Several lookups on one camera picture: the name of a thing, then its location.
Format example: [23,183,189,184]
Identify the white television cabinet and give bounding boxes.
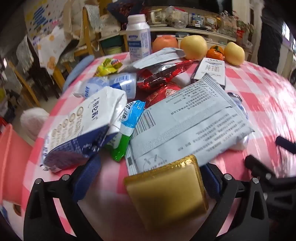
[98,24,253,61]

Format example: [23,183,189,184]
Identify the yellow apple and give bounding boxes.
[180,35,208,61]
[223,42,245,65]

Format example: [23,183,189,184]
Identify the gold foil packet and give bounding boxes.
[124,155,209,232]

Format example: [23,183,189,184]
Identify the light wooden chair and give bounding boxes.
[77,6,103,57]
[6,60,41,108]

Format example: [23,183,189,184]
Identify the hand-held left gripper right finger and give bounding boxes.
[194,163,271,241]

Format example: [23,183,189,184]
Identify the pink plastic basin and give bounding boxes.
[0,123,36,205]

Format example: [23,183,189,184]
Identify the red white checked tablecloth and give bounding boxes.
[7,51,296,241]

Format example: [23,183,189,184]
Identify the orange red apple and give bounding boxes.
[151,35,179,54]

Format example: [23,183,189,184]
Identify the white fluffy cushion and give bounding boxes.
[19,107,49,141]

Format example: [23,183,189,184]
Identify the dark green box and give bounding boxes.
[101,35,122,47]

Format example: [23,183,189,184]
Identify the silver foil packet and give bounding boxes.
[127,47,186,70]

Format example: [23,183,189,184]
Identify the crumpled white blue plastic bag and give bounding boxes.
[73,77,111,100]

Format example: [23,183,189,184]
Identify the blue green wrapper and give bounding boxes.
[105,100,146,163]

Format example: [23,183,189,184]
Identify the small white yogurt bottle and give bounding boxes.
[108,72,137,100]

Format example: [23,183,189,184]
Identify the colourful wall poster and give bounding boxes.
[24,0,61,39]

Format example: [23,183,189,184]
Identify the blue white plastic wrapper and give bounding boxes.
[228,91,250,151]

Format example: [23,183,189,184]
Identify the red gold packet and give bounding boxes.
[144,83,184,109]

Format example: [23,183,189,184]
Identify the dark blue flower bouquet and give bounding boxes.
[106,1,141,24]

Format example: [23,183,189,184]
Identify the yellow snack wrapper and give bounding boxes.
[95,58,123,77]

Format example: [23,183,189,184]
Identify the orange print table cover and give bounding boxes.
[37,27,75,76]

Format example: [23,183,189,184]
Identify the white and navy snack bag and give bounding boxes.
[41,86,128,174]

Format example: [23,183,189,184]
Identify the wooden dining table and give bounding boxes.
[52,62,72,92]

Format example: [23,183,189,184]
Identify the light green bucket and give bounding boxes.
[107,46,123,56]

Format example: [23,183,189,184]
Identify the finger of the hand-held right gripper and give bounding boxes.
[276,136,296,154]
[245,155,279,184]

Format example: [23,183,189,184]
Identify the white milk carton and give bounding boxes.
[190,57,226,90]

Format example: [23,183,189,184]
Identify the pile of packets and bottles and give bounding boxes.
[166,6,252,33]

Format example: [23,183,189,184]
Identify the red foil wrapper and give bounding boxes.
[136,60,193,93]

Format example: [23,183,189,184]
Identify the cream tote bag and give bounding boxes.
[62,0,89,41]

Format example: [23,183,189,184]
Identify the orange persimmon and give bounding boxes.
[206,45,225,61]

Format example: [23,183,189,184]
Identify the white milk bottle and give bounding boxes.
[125,14,152,62]

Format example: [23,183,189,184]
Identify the blue cushion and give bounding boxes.
[62,56,96,91]

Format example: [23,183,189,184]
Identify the grey printed snack bag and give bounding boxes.
[125,73,255,176]

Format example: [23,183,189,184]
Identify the white washing machine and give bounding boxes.
[288,67,296,85]

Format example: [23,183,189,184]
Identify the white glass kettle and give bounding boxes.
[150,10,167,25]

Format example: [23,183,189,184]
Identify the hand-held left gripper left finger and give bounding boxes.
[23,153,102,241]

